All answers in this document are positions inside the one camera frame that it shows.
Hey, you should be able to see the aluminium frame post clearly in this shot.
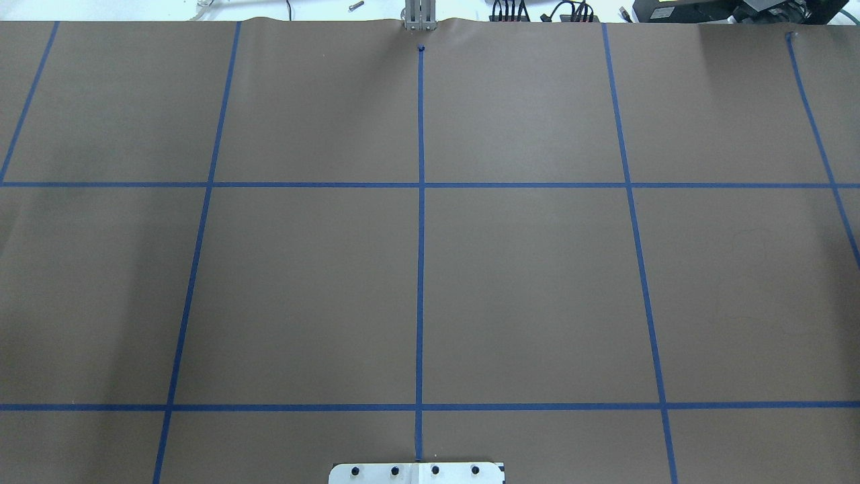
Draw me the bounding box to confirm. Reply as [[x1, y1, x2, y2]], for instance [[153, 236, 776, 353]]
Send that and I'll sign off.
[[401, 0, 438, 32]]

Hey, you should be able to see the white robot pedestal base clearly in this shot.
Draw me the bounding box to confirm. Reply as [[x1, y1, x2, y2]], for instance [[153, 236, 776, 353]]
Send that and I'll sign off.
[[328, 462, 506, 483]]

